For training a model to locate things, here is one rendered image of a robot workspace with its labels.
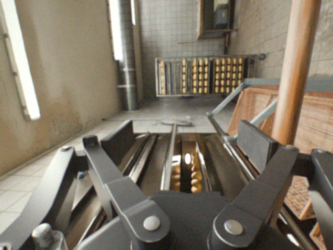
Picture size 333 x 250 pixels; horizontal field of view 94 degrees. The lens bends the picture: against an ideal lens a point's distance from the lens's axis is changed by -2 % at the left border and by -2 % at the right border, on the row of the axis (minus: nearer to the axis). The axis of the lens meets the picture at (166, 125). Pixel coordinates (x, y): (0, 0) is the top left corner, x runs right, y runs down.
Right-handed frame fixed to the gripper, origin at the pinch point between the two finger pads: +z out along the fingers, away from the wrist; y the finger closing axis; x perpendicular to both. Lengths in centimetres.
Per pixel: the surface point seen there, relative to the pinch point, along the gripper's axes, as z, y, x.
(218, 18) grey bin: 435, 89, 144
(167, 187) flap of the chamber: 43, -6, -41
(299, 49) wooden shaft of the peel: 4.8, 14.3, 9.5
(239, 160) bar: 27.2, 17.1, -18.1
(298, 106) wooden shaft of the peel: 4.6, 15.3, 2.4
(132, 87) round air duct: 296, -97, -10
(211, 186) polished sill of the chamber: 63, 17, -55
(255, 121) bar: 43, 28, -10
